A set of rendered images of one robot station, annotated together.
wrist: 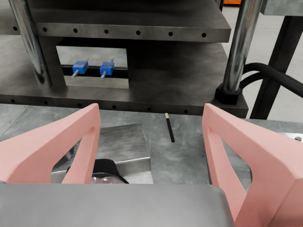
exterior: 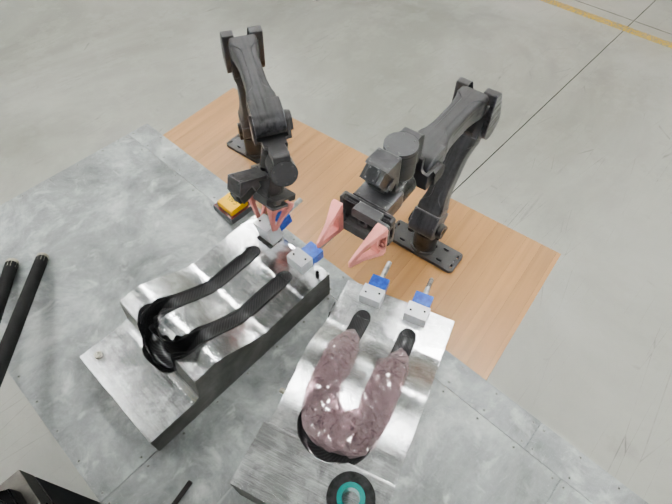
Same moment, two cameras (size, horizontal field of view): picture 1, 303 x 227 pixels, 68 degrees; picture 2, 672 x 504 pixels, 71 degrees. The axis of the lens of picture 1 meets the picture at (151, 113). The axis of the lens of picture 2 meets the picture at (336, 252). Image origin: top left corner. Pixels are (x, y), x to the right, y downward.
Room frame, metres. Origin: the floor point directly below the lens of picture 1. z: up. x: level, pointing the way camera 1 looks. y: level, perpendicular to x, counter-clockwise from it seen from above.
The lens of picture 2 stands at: (0.45, 0.27, 1.80)
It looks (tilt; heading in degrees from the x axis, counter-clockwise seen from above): 54 degrees down; 217
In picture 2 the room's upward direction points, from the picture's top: straight up
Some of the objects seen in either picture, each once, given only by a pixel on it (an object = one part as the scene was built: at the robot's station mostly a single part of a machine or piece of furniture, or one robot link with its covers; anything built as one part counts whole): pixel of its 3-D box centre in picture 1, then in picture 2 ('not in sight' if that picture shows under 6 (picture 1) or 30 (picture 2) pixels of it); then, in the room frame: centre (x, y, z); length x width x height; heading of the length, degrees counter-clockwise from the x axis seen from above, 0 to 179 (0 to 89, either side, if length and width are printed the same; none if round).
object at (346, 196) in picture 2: not in sight; (375, 209); (-0.01, 0.00, 1.20); 0.10 x 0.07 x 0.07; 90
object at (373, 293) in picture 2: not in sight; (379, 282); (-0.09, -0.01, 0.85); 0.13 x 0.05 x 0.05; 12
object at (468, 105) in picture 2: not in sight; (448, 137); (-0.28, 0.00, 1.17); 0.30 x 0.09 x 0.12; 0
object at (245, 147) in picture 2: not in sight; (254, 143); (-0.29, -0.60, 0.84); 0.20 x 0.07 x 0.08; 90
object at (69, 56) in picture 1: (109, 45); not in sight; (1.06, 0.20, 0.87); 0.50 x 0.27 x 0.17; 175
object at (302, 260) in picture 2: not in sight; (314, 251); (-0.05, -0.18, 0.89); 0.13 x 0.05 x 0.05; 175
